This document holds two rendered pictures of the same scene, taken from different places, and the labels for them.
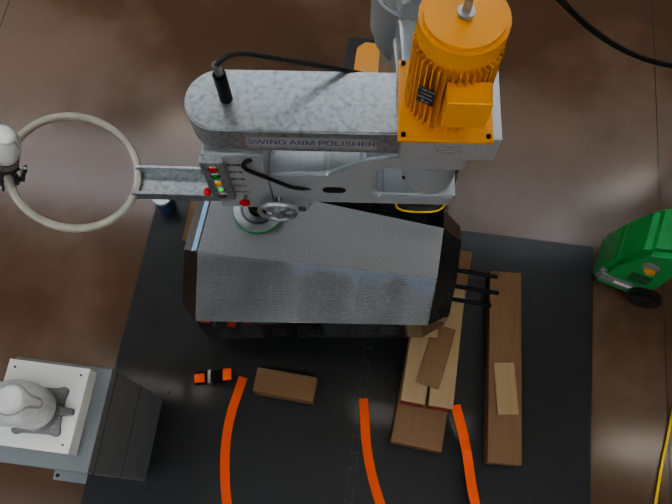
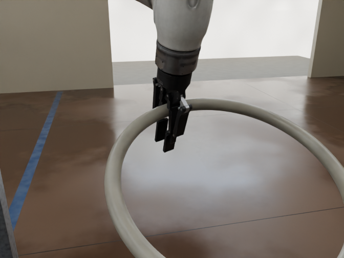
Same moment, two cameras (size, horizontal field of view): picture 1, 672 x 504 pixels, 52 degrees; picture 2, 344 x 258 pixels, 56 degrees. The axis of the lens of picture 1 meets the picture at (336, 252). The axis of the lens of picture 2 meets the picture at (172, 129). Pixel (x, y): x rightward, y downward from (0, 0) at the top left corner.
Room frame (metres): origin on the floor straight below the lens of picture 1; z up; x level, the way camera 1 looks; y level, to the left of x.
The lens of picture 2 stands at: (0.90, 0.50, 1.49)
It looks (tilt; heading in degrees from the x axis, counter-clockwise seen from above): 21 degrees down; 68
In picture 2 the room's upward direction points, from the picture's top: straight up
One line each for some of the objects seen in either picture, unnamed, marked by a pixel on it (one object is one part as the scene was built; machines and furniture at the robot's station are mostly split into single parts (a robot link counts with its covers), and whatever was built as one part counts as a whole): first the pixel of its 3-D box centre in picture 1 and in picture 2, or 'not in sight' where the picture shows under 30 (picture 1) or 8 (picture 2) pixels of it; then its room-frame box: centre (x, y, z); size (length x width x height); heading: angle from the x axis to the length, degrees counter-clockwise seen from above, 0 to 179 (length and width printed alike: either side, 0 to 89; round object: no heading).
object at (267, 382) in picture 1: (286, 386); not in sight; (0.56, 0.27, 0.07); 0.30 x 0.12 x 0.12; 78
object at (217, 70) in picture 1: (221, 82); not in sight; (1.17, 0.31, 1.78); 0.04 x 0.04 x 0.17
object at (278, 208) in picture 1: (278, 203); not in sight; (1.04, 0.20, 1.20); 0.15 x 0.10 x 0.15; 86
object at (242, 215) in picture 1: (258, 208); not in sight; (1.17, 0.31, 0.87); 0.21 x 0.21 x 0.01
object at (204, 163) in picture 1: (218, 179); not in sight; (1.06, 0.39, 1.37); 0.08 x 0.03 x 0.28; 86
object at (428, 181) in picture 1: (430, 158); not in sight; (1.12, -0.34, 1.34); 0.19 x 0.19 x 0.20
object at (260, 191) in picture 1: (266, 157); not in sight; (1.17, 0.23, 1.32); 0.36 x 0.22 x 0.45; 86
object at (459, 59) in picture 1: (454, 67); not in sight; (1.11, -0.34, 1.90); 0.31 x 0.28 x 0.40; 176
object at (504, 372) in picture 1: (505, 388); not in sight; (0.50, -0.79, 0.13); 0.25 x 0.10 x 0.01; 178
